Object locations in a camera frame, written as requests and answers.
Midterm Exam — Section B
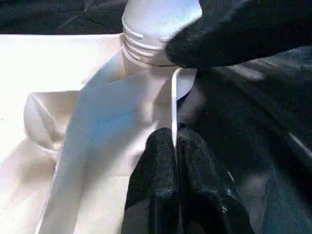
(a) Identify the white plastic table leg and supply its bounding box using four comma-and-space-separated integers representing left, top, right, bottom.
121, 0, 203, 67

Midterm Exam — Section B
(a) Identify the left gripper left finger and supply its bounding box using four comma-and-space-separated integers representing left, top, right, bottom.
121, 128, 181, 234

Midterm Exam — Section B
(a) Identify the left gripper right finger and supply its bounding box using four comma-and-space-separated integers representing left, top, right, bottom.
176, 124, 255, 234

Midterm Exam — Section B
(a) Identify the black mat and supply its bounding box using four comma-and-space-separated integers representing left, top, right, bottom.
0, 0, 312, 234

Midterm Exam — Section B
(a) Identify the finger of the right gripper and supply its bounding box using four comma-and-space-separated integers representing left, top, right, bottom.
166, 0, 312, 69

